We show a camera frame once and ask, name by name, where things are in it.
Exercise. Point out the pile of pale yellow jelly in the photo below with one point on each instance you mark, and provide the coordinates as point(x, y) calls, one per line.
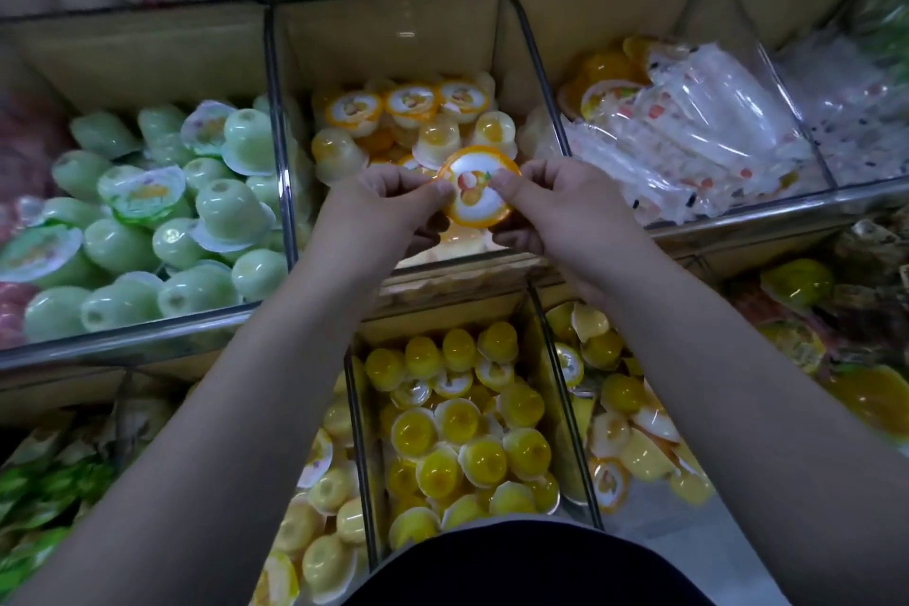
point(320, 528)

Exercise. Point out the pile of white jelly sticks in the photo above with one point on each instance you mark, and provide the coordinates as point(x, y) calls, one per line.
point(860, 116)

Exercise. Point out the pile of green jelly cups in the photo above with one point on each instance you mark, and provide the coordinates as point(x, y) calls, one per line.
point(171, 229)

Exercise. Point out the pile of orange-lid jelly cups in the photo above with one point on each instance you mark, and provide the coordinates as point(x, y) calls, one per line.
point(384, 116)

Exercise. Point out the person's right hand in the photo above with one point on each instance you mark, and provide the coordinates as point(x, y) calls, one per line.
point(575, 222)

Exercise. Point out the person's left hand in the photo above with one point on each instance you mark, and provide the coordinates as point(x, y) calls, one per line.
point(372, 229)

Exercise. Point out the green juice pouches pile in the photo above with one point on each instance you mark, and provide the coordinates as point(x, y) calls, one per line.
point(57, 485)

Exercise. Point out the single orange-lid jelly cup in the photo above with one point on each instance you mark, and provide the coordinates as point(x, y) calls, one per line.
point(476, 190)

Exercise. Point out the person's right forearm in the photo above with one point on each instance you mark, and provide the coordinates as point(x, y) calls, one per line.
point(781, 442)

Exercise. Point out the pile of yellow jelly cups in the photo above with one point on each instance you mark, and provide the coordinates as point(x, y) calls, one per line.
point(469, 442)

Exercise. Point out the pile of clear packets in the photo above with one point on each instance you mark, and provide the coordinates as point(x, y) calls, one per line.
point(682, 116)

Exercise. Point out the pile of pastel jelly cups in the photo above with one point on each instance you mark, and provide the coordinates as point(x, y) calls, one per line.
point(625, 414)

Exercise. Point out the person's left forearm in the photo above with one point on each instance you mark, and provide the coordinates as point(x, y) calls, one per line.
point(199, 471)

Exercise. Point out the long green vegetable packets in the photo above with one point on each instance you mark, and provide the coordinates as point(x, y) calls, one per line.
point(892, 16)

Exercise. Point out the black shirt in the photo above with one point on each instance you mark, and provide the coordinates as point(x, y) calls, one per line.
point(526, 570)

